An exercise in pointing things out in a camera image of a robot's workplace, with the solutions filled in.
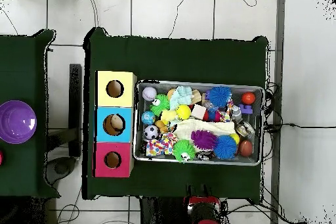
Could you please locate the mint green cloth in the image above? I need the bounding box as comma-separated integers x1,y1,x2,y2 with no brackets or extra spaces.
169,85,194,110

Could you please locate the black and white soccer ball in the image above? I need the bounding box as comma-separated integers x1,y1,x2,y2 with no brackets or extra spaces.
143,124,160,141

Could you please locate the yellow tennis ball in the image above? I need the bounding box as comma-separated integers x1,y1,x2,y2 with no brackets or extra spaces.
176,104,192,120

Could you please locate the blue globe ball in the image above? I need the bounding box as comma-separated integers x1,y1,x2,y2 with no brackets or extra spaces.
140,110,156,125

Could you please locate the wooden box with three holes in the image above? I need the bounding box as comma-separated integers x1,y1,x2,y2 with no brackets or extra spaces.
93,70,138,178

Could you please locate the green spiky ball with eyes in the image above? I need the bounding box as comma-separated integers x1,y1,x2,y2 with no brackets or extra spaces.
150,93,171,117

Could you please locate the blue spiky ball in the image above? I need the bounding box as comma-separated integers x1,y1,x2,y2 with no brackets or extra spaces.
208,85,233,108
213,135,238,160

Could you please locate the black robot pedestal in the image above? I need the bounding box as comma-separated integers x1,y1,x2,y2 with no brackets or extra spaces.
140,196,189,224

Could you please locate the shallow mesh bin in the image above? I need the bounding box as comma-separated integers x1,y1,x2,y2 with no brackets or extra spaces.
133,79,264,166

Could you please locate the purple spiky toy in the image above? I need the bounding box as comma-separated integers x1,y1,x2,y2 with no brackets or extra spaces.
190,129,218,150

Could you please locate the colourful dotted cloth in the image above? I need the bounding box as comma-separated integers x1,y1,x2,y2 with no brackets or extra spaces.
144,132,179,157

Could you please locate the dark green side-table cloth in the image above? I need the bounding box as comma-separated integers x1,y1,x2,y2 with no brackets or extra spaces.
0,29,61,199

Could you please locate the green spiky ball white nub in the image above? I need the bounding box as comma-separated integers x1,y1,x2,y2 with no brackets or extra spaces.
172,139,196,164

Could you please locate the dark green table cloth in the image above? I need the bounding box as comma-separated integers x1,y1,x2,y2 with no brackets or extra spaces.
82,27,269,205

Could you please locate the black upright panel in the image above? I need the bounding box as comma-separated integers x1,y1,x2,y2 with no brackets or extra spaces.
68,63,83,158

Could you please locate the cream muslin cloth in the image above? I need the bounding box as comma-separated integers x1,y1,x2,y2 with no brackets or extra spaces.
173,118,236,141

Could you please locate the purple plastic bowl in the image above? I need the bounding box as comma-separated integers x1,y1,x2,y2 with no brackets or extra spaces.
0,99,37,145

